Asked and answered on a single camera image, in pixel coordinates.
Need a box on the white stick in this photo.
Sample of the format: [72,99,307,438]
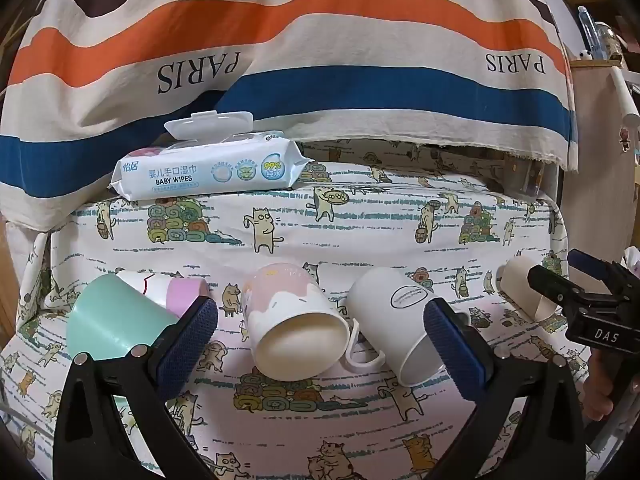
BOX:
[607,67,640,124]

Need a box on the baby wipes pack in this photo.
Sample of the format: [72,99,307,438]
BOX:
[109,110,315,199]

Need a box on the mint green cup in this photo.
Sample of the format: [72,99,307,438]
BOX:
[66,272,181,364]

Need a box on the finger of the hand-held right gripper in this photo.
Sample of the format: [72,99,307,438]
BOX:
[567,249,627,287]
[527,264,587,307]

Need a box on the decorated pen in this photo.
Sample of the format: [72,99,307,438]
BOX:
[595,22,625,62]

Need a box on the blue pen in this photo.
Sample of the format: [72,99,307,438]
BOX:
[577,6,604,62]

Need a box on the white cup with purple band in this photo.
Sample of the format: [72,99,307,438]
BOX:
[116,269,212,319]

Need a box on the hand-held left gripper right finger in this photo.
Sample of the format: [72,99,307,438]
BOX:
[423,297,586,480]

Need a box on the pink and white handled cup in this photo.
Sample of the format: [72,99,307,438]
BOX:
[240,262,386,381]

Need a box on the beige paper cup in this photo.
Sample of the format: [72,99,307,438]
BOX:
[495,256,559,319]

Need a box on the striped cloth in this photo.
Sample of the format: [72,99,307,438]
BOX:
[0,0,582,234]

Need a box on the white cup with oval print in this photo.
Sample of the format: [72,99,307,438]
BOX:
[346,266,471,387]

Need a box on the person's right hand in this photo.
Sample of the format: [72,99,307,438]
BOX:
[586,351,617,422]

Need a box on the cat printed sheet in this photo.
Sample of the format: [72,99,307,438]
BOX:
[0,139,603,480]

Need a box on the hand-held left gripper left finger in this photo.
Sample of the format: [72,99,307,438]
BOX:
[52,296,219,480]

